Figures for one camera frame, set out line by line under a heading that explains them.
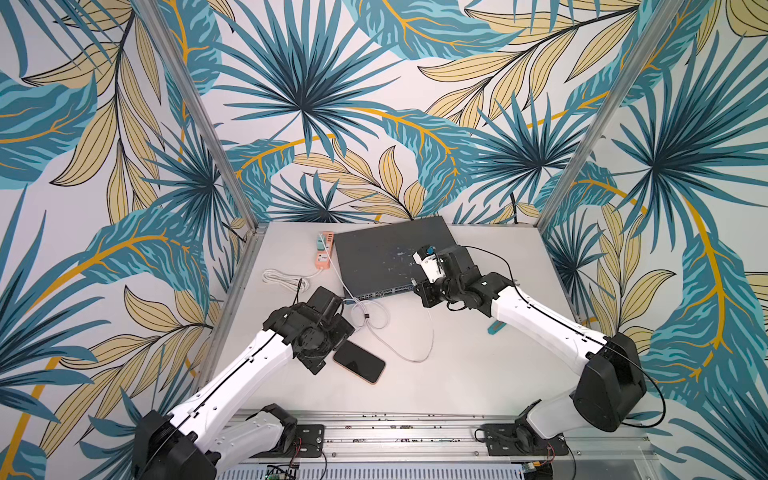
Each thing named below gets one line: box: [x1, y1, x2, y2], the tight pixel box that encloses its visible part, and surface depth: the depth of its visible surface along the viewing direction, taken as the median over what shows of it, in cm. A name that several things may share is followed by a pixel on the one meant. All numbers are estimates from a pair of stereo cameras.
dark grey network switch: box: [334, 216, 456, 301], surface depth 109 cm
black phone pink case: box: [333, 340, 386, 384], surface depth 88 cm
